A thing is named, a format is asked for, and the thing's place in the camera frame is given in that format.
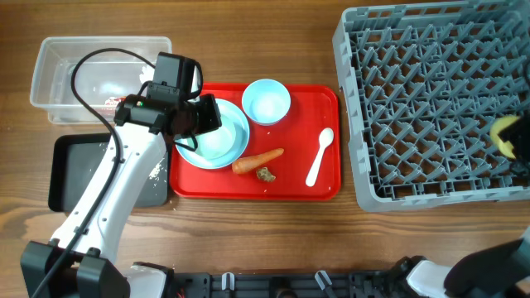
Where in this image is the red serving tray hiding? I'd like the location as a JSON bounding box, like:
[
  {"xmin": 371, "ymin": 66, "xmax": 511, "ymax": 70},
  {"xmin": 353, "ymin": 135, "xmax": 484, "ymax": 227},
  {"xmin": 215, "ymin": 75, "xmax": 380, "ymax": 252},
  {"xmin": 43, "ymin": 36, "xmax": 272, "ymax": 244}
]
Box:
[{"xmin": 170, "ymin": 83, "xmax": 341, "ymax": 200}]

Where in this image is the rice with peanut shells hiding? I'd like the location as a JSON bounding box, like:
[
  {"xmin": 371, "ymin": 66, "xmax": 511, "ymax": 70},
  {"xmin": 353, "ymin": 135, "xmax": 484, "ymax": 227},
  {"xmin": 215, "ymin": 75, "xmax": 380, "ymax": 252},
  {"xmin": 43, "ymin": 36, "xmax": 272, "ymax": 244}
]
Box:
[{"xmin": 99, "ymin": 142, "xmax": 165, "ymax": 183}]

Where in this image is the orange carrot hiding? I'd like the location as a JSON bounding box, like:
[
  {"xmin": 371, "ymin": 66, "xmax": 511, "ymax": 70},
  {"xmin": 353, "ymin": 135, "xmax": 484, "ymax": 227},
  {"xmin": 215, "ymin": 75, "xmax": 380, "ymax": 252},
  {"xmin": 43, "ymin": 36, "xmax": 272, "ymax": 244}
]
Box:
[{"xmin": 231, "ymin": 148, "xmax": 284, "ymax": 175}]

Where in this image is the light blue bowl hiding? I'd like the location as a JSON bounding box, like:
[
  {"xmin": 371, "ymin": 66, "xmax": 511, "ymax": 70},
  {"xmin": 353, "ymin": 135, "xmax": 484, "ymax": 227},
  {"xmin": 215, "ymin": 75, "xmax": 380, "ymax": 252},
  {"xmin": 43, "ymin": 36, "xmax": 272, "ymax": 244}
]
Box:
[{"xmin": 242, "ymin": 79, "xmax": 292, "ymax": 126}]

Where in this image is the grey dishwasher rack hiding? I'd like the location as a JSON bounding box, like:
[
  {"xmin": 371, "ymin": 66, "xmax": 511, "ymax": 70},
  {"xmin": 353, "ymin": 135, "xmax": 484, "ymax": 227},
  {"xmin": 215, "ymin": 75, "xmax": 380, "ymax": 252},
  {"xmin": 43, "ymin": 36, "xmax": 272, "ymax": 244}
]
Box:
[{"xmin": 332, "ymin": 1, "xmax": 529, "ymax": 212}]

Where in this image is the yellow plastic cup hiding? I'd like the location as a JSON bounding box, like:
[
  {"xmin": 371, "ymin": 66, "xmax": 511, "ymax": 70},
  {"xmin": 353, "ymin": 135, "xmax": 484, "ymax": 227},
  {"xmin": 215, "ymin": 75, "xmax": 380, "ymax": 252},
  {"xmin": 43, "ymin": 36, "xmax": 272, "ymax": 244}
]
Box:
[{"xmin": 489, "ymin": 114, "xmax": 521, "ymax": 160}]

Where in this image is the black plastic tray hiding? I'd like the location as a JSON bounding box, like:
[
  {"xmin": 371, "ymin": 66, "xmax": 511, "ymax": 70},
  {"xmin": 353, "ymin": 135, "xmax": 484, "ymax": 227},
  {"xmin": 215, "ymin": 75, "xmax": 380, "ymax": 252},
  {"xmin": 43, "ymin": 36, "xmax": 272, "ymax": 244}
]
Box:
[{"xmin": 48, "ymin": 133, "xmax": 169, "ymax": 212}]

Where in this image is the brown food scrap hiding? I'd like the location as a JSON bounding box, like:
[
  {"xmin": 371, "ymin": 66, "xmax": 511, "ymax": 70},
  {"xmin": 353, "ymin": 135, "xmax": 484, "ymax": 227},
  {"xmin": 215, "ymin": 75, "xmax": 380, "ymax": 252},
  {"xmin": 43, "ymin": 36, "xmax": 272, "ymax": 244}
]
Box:
[{"xmin": 256, "ymin": 167, "xmax": 276, "ymax": 182}]

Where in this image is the red snack wrapper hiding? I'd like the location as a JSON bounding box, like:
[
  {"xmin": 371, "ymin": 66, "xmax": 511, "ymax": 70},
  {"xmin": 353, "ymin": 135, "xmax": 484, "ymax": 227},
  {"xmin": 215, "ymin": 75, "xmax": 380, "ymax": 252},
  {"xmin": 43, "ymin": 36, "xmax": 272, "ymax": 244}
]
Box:
[{"xmin": 104, "ymin": 97, "xmax": 125, "ymax": 114}]

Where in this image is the green small bowl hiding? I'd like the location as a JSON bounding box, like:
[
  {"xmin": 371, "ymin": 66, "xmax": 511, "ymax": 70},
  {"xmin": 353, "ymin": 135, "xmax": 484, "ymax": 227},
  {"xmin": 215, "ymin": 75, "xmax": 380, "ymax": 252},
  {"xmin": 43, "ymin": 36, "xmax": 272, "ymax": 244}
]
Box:
[{"xmin": 192, "ymin": 116, "xmax": 236, "ymax": 160}]

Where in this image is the light blue plate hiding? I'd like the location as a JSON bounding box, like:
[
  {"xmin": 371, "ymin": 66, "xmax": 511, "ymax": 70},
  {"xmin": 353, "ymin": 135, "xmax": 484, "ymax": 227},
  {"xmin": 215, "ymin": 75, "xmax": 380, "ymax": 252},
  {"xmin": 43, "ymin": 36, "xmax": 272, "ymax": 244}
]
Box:
[{"xmin": 175, "ymin": 99, "xmax": 250, "ymax": 170}]

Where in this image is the white tissue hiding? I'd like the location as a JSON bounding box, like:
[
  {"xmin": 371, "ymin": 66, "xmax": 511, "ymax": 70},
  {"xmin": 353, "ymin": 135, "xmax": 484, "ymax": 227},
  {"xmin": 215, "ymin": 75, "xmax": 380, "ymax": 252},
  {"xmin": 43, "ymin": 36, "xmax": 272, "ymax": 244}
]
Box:
[{"xmin": 139, "ymin": 66, "xmax": 155, "ymax": 84}]

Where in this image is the white plastic spoon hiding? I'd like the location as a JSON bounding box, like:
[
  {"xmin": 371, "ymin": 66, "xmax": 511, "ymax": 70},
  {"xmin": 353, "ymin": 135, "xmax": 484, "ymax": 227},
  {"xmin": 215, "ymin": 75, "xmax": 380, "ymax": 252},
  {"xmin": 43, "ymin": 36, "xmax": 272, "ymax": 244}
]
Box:
[{"xmin": 305, "ymin": 127, "xmax": 335, "ymax": 187}]

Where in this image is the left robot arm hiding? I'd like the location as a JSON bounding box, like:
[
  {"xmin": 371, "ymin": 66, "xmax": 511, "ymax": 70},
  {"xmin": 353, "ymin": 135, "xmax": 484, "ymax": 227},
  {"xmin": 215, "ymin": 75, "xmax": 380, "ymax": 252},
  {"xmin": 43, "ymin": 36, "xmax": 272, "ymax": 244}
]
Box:
[{"xmin": 21, "ymin": 52, "xmax": 221, "ymax": 297}]

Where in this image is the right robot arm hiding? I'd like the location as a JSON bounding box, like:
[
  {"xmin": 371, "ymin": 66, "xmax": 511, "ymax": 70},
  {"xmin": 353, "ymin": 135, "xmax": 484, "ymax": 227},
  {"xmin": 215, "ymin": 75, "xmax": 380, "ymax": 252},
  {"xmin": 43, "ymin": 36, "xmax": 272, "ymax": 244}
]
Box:
[{"xmin": 385, "ymin": 115, "xmax": 529, "ymax": 297}]

